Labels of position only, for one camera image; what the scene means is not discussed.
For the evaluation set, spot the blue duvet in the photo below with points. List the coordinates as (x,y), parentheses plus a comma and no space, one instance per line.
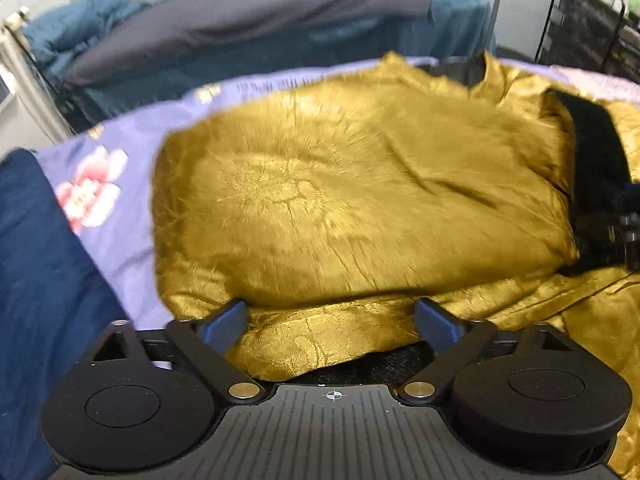
(59,36)

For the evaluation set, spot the golden satin garment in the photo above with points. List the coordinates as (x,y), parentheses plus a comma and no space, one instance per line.
(330,207)

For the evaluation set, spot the navy blue folded garment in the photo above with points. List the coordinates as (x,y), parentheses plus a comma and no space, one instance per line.
(54,303)

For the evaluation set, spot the teal bed skirt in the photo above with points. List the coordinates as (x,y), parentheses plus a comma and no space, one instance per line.
(448,29)

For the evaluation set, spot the black wire rack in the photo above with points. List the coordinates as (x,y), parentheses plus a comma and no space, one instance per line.
(597,35)

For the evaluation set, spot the lavender floral bed sheet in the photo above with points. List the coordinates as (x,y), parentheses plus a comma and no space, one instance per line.
(103,181)

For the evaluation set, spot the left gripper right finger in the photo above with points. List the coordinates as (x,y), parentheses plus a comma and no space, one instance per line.
(456,344)

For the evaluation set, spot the black quilted garment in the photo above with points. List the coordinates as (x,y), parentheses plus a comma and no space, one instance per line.
(595,159)

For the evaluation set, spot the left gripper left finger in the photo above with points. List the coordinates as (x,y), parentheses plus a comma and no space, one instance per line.
(203,344)

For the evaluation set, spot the grey mattress cover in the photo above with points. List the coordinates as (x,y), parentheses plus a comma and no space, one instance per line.
(174,27)

